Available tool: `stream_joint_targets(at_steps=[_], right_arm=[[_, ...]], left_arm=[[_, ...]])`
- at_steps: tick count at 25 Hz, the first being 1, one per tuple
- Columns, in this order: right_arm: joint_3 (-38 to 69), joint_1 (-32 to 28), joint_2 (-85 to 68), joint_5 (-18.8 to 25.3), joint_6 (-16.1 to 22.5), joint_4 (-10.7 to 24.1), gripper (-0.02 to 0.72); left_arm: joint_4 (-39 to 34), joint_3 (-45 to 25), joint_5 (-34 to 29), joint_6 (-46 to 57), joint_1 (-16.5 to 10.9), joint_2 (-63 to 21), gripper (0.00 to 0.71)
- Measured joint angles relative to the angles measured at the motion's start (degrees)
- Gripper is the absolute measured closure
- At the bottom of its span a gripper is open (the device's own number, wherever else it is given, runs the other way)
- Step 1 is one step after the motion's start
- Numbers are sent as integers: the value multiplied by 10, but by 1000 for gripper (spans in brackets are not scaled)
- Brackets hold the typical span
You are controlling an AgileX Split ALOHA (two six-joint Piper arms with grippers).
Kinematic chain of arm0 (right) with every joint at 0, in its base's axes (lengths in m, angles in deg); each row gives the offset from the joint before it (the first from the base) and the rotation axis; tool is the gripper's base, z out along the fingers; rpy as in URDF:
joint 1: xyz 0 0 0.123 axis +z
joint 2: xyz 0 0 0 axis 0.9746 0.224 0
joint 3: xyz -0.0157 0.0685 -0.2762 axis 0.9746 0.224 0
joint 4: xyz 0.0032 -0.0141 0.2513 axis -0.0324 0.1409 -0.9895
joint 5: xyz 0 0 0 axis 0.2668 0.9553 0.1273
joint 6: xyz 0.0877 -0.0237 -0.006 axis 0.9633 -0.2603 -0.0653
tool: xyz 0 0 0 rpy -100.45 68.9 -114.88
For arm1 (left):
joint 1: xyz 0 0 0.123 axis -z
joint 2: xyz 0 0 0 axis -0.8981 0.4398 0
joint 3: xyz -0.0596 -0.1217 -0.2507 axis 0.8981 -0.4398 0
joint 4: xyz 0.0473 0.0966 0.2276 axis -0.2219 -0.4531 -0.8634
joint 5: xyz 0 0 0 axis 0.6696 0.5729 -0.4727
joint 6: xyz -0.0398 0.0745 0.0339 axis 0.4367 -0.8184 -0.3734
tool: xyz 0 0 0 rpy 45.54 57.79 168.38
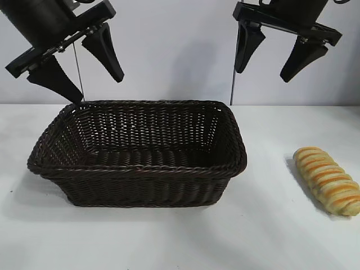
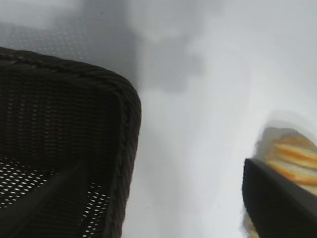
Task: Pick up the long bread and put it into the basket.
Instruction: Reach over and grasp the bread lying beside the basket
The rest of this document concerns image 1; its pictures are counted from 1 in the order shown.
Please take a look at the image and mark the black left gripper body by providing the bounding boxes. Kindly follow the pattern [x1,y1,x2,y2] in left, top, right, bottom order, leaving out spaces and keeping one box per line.
[0,0,117,78]

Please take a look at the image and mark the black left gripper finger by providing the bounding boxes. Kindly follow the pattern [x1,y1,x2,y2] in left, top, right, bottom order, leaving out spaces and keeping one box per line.
[80,22,125,83]
[27,55,84,104]

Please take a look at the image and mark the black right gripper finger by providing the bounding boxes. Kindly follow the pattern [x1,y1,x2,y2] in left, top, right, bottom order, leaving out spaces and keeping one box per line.
[280,35,329,83]
[235,21,266,74]

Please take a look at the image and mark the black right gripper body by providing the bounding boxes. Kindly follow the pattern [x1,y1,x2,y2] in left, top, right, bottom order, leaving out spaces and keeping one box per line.
[232,0,343,47]

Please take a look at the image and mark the long striped bread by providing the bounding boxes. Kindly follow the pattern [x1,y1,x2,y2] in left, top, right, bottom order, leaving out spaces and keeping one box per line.
[292,146,360,217]

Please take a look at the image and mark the dark brown wicker basket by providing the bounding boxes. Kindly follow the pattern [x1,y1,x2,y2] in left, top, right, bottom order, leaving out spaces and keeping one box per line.
[27,98,248,209]

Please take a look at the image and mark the thin grey vertical pole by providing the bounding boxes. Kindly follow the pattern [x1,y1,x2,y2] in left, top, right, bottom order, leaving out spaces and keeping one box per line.
[73,42,84,101]
[229,59,236,105]

